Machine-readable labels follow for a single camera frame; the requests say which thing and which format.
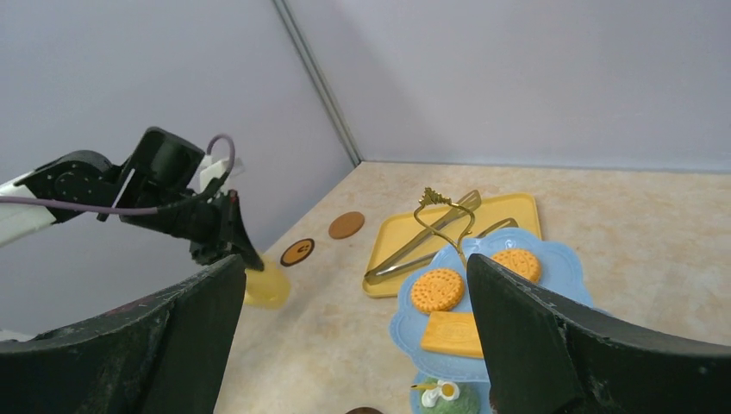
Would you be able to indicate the blue three-tier cake stand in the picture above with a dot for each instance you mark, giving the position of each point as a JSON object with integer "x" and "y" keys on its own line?
{"x": 561, "y": 272}

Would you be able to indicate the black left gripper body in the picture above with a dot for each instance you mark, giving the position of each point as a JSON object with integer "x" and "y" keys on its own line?
{"x": 160, "y": 170}

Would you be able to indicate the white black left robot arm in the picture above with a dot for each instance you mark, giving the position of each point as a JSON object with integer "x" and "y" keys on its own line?
{"x": 63, "y": 189}

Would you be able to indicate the square orange biscuit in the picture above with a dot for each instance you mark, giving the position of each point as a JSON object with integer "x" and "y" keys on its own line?
{"x": 452, "y": 333}

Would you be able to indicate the round orange biscuit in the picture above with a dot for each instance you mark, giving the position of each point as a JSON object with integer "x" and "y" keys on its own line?
{"x": 520, "y": 261}
{"x": 439, "y": 289}

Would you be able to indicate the black yellow round coaster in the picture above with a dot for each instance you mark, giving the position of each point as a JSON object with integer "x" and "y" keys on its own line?
{"x": 297, "y": 252}

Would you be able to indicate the yellow cup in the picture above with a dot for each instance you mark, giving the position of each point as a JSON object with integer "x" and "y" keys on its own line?
{"x": 267, "y": 289}

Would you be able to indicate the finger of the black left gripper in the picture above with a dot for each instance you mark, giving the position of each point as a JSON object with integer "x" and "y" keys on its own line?
{"x": 234, "y": 233}

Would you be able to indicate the light brown round coaster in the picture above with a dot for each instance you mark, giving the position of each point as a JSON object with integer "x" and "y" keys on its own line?
{"x": 346, "y": 225}

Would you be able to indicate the yellow serving tray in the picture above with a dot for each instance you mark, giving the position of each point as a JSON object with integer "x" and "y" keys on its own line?
{"x": 517, "y": 209}

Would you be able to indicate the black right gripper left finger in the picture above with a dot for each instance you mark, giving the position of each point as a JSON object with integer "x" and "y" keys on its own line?
{"x": 164, "y": 353}

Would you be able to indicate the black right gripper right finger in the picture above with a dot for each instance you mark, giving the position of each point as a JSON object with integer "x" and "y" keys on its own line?
{"x": 546, "y": 353}

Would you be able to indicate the dark brown round coaster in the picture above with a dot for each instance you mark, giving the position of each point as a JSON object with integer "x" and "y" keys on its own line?
{"x": 364, "y": 410}

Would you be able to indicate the metal food tongs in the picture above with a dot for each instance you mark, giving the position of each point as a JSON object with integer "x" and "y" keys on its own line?
{"x": 390, "y": 269}

